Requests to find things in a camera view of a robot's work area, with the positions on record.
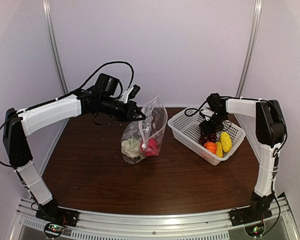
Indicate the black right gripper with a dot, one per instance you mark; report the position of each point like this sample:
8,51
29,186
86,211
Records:
207,128

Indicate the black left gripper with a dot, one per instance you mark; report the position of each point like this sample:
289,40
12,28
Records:
128,115

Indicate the dark red toy grapes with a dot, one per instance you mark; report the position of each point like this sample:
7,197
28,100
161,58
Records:
211,137

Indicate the orange toy pumpkin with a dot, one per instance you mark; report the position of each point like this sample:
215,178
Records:
211,147

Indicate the yellow toy pepper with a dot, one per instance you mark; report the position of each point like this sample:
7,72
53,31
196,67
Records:
226,142

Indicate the clear zip top bag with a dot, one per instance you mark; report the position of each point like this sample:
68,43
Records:
152,127

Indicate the white toy cauliflower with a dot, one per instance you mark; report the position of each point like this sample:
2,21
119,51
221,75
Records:
131,150

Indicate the red toy bell pepper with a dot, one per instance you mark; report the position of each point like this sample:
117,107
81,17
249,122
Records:
150,148

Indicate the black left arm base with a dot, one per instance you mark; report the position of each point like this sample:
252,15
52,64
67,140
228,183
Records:
51,212

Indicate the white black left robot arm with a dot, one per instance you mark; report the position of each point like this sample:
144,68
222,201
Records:
24,122

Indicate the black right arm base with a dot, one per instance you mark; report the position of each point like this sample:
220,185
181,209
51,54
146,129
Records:
258,210

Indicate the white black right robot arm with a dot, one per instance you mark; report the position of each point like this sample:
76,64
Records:
270,130

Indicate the white perforated plastic basket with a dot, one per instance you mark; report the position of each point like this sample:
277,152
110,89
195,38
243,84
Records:
186,129

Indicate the yellow toy banana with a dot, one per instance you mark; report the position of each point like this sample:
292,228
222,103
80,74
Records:
219,150

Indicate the right round circuit board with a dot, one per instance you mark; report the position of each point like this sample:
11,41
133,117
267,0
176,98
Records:
255,230

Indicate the round circuit board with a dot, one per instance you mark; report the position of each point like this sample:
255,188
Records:
53,230
255,230

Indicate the left round circuit board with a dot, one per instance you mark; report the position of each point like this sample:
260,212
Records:
53,230

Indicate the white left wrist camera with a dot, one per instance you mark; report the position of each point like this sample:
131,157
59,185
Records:
130,93

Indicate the right aluminium frame post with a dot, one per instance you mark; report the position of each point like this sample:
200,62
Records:
253,36

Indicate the aluminium frame post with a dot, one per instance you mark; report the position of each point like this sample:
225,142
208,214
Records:
253,36
54,45

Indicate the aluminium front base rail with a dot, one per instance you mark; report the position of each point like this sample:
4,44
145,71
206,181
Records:
213,225

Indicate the left aluminium frame post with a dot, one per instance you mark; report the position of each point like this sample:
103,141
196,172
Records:
54,45

